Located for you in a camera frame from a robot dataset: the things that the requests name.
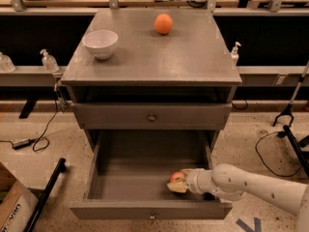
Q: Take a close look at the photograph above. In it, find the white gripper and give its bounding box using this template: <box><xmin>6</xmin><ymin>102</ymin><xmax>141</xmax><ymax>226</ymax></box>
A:
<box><xmin>167</xmin><ymin>168</ymin><xmax>212</xmax><ymax>194</ymax></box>

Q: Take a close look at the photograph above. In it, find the red apple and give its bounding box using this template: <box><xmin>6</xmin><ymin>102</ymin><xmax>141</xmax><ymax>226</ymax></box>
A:
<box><xmin>170</xmin><ymin>171</ymin><xmax>185</xmax><ymax>183</ymax></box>

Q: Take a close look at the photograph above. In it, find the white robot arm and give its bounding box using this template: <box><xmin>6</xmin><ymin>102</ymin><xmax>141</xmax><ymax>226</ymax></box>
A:
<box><xmin>167</xmin><ymin>163</ymin><xmax>309</xmax><ymax>232</ymax></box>

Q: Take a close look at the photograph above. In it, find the open grey middle drawer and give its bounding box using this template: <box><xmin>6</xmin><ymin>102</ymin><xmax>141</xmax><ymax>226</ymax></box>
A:
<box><xmin>70</xmin><ymin>130</ymin><xmax>232</xmax><ymax>219</ymax></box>

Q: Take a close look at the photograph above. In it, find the closed grey top drawer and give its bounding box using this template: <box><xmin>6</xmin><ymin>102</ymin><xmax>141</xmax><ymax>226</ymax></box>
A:
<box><xmin>72</xmin><ymin>102</ymin><xmax>232</xmax><ymax>131</ymax></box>

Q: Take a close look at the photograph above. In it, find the blue tape mark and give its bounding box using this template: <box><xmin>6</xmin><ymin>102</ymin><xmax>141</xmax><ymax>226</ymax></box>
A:
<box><xmin>235</xmin><ymin>217</ymin><xmax>263</xmax><ymax>232</ymax></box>

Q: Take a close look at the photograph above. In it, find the black stand leg right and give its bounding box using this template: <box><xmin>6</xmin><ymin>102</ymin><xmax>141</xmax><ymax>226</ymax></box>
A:
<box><xmin>281</xmin><ymin>126</ymin><xmax>309</xmax><ymax>177</ymax></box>

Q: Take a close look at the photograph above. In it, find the black pole on floor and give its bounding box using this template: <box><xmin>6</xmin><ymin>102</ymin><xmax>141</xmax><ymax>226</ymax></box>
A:
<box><xmin>23</xmin><ymin>158</ymin><xmax>67</xmax><ymax>232</ymax></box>

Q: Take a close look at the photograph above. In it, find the black white grabber stick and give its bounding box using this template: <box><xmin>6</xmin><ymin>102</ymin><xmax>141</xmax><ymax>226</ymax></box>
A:
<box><xmin>272</xmin><ymin>61</ymin><xmax>309</xmax><ymax>127</ymax></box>

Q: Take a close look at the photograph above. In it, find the white pump bottle right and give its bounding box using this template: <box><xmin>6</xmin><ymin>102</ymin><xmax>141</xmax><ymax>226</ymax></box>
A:
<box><xmin>231</xmin><ymin>42</ymin><xmax>241</xmax><ymax>65</ymax></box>

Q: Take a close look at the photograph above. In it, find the orange fruit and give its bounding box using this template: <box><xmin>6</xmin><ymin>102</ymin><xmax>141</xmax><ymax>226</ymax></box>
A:
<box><xmin>154</xmin><ymin>14</ymin><xmax>173</xmax><ymax>35</ymax></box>

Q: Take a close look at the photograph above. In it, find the white ceramic bowl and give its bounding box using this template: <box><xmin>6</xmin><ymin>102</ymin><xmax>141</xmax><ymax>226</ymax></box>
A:
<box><xmin>82</xmin><ymin>30</ymin><xmax>119</xmax><ymax>60</ymax></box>

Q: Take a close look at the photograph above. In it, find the cardboard box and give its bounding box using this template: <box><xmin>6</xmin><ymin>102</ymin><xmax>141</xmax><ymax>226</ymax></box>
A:
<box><xmin>0</xmin><ymin>163</ymin><xmax>38</xmax><ymax>232</ymax></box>

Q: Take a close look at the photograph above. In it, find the clear pump bottle left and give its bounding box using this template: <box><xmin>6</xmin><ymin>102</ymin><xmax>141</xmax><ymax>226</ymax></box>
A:
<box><xmin>40</xmin><ymin>49</ymin><xmax>59</xmax><ymax>73</ymax></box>

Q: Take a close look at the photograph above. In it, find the black floor cable right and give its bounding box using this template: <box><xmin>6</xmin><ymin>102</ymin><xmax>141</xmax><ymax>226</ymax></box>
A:
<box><xmin>254</xmin><ymin>130</ymin><xmax>303</xmax><ymax>179</ymax></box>

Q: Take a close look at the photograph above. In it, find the black power adapter cable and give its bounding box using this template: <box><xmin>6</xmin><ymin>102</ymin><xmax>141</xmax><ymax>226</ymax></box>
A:
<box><xmin>0</xmin><ymin>80</ymin><xmax>66</xmax><ymax>153</ymax></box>

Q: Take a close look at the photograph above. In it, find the grey shelf rail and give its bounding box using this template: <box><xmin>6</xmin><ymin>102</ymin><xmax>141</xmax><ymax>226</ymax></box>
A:
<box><xmin>0</xmin><ymin>66</ymin><xmax>305</xmax><ymax>87</ymax></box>

